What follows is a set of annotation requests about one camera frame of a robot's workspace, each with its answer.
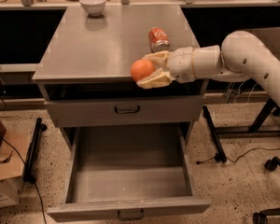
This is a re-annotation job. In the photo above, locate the orange soda can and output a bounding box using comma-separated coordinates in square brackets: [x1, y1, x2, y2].
[148, 27, 170, 52]

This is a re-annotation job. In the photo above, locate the dark side table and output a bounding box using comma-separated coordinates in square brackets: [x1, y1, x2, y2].
[216, 31, 280, 134]

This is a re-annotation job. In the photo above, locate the white ceramic bowl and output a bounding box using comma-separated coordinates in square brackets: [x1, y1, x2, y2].
[79, 0, 106, 16]

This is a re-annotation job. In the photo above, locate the black chair caster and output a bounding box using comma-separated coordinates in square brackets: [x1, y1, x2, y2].
[264, 157, 280, 172]

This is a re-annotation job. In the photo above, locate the cardboard box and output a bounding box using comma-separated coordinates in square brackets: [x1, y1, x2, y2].
[0, 120, 30, 208]

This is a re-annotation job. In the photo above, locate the closed grey top drawer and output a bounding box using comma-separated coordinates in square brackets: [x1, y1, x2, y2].
[45, 95, 203, 127]

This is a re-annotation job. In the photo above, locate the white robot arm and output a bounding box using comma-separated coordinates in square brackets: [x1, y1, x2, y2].
[137, 31, 280, 108]

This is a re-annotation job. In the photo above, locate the black floor cable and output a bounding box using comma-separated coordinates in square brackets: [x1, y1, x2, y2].
[195, 138, 280, 165]

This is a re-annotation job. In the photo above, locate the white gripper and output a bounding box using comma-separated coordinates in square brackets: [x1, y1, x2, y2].
[136, 47, 195, 89]

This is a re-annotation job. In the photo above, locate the open grey middle drawer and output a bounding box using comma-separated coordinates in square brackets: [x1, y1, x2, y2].
[48, 124, 211, 222]

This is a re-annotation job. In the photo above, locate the grey drawer cabinet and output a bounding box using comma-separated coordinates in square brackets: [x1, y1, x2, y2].
[33, 5, 207, 145]

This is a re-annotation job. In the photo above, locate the black caster bottom right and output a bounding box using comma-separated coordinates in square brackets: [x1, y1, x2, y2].
[252, 208, 280, 224]

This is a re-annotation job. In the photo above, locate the black stand leg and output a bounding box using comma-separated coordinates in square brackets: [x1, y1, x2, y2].
[23, 118, 47, 184]
[203, 105, 227, 162]

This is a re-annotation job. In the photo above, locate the black stand leg right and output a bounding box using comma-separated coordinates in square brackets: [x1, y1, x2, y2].
[203, 105, 227, 162]

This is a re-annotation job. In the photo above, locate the orange fruit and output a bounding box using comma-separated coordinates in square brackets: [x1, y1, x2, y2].
[131, 60, 156, 81]

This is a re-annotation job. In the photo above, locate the black stand leg left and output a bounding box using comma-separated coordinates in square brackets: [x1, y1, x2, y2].
[23, 118, 47, 184]

